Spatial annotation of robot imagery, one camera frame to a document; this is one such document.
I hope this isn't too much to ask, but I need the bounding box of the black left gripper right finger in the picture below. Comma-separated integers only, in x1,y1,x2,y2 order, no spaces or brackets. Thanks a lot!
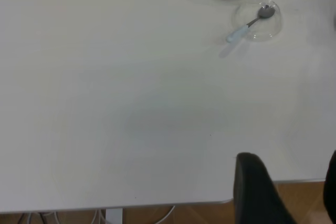
323,150,336,222

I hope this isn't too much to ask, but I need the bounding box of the white table leg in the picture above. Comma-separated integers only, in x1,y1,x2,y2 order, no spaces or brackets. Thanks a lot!
106,208,123,224

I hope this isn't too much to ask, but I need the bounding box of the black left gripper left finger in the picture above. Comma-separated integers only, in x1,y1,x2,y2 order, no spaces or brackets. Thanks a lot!
233,152,299,224

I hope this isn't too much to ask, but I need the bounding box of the small clear glass dish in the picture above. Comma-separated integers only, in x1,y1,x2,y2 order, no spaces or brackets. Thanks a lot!
233,0,284,42

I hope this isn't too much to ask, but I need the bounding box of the grey cable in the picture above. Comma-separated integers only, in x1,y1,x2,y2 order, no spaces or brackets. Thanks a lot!
15,210,61,224

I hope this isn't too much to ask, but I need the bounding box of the metal spoon with pale-blue handle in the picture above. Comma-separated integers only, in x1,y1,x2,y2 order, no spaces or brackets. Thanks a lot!
226,5,276,43

